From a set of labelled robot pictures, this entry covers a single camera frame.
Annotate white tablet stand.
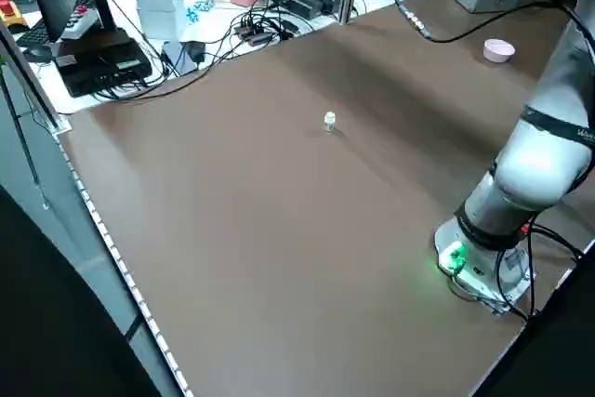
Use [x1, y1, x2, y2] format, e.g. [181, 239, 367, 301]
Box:
[130, 0, 188, 43]

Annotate black arm base cable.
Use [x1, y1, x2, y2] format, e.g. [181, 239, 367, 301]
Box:
[495, 222, 585, 322]

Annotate grey flat pad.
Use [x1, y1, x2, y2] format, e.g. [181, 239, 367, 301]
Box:
[161, 40, 199, 76]

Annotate black cable with silver connector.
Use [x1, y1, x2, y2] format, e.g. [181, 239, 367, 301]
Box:
[389, 0, 595, 52]

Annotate black power adapter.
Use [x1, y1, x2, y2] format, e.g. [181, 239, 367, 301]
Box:
[184, 41, 206, 65]

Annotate black keyboard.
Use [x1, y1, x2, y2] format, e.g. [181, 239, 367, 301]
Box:
[14, 0, 98, 48]

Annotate grey white remote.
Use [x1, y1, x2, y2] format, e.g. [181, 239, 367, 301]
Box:
[59, 8, 101, 41]

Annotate black usb hub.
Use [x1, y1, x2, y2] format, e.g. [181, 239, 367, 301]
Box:
[231, 20, 298, 47]

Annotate pink bowl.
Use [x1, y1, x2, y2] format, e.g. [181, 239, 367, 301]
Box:
[483, 38, 516, 64]

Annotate blue patterned white sachets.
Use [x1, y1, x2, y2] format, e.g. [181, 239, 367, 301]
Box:
[184, 0, 218, 24]

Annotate black computer mouse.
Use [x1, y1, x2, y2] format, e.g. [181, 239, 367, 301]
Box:
[22, 45, 53, 63]

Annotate yellow toy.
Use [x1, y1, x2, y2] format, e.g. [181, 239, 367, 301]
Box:
[0, 0, 29, 29]

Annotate black equipment box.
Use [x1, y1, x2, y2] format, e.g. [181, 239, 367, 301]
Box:
[54, 36, 153, 99]

